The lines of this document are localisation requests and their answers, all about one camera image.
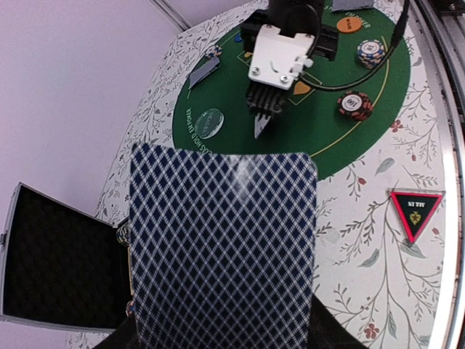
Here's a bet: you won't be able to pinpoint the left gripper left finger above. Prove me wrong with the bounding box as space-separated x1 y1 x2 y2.
94 316 140 349

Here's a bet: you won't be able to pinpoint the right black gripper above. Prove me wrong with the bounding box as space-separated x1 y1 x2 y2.
240 10 341 63

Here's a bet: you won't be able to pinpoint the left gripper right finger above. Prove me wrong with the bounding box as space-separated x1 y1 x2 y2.
308 297 366 349

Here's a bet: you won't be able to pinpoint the orange big blind button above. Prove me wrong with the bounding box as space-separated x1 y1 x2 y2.
336 17 363 34

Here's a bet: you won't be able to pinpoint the clear acrylic dealer button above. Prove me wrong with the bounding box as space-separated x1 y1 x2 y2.
194 108 225 140

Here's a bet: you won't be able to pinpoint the black red chip stack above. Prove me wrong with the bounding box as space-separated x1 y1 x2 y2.
337 91 373 122

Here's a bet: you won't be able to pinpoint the dealt blue checkered cards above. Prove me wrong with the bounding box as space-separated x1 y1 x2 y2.
331 0 374 12

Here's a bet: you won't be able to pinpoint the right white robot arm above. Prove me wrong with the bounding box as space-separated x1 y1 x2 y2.
240 1 339 62

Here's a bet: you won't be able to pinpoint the left poker chip stack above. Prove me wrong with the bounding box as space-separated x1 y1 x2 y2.
125 300 134 317

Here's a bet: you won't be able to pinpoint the poker chip stack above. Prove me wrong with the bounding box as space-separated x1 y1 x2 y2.
125 300 134 317
116 222 130 247

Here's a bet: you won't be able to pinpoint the round green poker mat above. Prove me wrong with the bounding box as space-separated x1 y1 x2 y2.
171 1 411 179

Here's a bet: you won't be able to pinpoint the right poker chip stack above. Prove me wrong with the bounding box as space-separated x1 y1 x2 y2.
116 222 130 247

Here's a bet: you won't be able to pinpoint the floral tablecloth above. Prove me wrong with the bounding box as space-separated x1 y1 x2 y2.
97 1 457 348

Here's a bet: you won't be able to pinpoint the red black triangle card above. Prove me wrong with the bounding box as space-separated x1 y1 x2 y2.
389 189 445 244

